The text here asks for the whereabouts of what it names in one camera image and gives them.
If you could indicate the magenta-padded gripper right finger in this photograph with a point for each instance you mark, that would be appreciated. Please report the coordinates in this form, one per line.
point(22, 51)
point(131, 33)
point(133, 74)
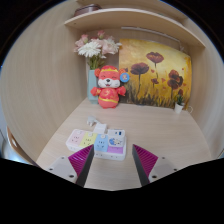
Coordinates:
point(160, 168)

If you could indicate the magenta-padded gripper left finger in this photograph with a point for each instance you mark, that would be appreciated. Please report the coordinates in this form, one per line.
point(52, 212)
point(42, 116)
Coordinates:
point(63, 166)

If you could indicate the white adapter block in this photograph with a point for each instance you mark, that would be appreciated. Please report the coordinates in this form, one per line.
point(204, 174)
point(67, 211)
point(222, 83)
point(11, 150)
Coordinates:
point(100, 128)

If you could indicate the white power plug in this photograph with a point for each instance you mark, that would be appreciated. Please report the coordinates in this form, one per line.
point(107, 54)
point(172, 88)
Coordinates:
point(91, 120)

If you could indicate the small potted plant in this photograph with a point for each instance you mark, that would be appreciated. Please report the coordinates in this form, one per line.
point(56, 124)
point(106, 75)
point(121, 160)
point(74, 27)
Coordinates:
point(179, 106)

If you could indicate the pale blue vase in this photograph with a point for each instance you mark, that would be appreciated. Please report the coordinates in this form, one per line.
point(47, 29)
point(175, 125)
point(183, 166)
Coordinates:
point(91, 85)

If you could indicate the red plush toy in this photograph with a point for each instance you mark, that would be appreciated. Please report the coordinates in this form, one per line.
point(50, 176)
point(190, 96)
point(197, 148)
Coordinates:
point(109, 90)

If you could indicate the yellow poppy flower painting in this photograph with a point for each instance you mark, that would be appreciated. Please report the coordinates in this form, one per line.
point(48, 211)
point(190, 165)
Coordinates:
point(156, 73)

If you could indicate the pink and white flower bouquet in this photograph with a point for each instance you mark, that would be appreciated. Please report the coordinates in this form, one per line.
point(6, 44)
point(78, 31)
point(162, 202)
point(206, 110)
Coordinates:
point(90, 48)

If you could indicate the wooden shelf unit with items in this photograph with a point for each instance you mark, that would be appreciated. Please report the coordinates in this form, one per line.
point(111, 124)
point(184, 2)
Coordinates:
point(133, 18)

